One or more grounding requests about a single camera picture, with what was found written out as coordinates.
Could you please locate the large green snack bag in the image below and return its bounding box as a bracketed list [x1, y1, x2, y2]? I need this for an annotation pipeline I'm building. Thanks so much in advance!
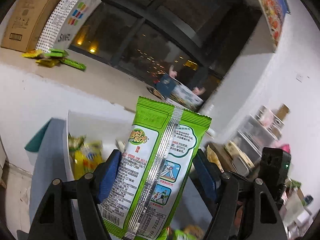
[99, 97, 212, 239]

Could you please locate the clear plastic drawer organizer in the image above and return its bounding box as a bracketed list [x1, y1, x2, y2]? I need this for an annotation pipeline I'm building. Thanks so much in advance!
[230, 106, 285, 164]

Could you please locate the pink box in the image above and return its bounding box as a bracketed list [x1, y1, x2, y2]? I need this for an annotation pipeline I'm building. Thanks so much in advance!
[274, 142, 291, 154]

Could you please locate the yellow snack pouch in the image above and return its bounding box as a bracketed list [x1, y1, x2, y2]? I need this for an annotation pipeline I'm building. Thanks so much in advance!
[73, 141, 104, 180]

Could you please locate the brown cardboard box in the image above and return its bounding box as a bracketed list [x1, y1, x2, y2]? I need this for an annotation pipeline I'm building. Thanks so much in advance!
[1, 0, 60, 52]

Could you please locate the blue landscape gift box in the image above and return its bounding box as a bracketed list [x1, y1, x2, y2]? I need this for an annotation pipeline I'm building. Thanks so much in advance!
[155, 74, 203, 112]

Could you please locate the white plastic bottle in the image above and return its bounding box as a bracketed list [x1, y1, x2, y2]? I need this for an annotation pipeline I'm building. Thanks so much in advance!
[200, 104, 214, 118]

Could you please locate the colourful wall poster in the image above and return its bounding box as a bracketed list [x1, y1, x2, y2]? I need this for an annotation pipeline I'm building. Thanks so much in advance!
[258, 0, 291, 51]

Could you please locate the white dotted shopping bag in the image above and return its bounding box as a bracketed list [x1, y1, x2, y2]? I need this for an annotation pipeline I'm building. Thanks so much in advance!
[36, 0, 101, 53]

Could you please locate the green yellow packets pile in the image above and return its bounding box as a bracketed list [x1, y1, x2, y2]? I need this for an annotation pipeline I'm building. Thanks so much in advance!
[22, 48, 87, 72]

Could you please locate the beige tissue pack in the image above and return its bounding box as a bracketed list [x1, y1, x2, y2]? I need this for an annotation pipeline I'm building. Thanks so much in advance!
[224, 141, 255, 170]

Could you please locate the yellow Korean chip bag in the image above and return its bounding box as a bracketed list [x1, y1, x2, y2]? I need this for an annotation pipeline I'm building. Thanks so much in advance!
[68, 133, 86, 152]

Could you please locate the white open cardboard box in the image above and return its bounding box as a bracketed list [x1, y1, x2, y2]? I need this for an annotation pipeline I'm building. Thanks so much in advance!
[62, 109, 135, 181]

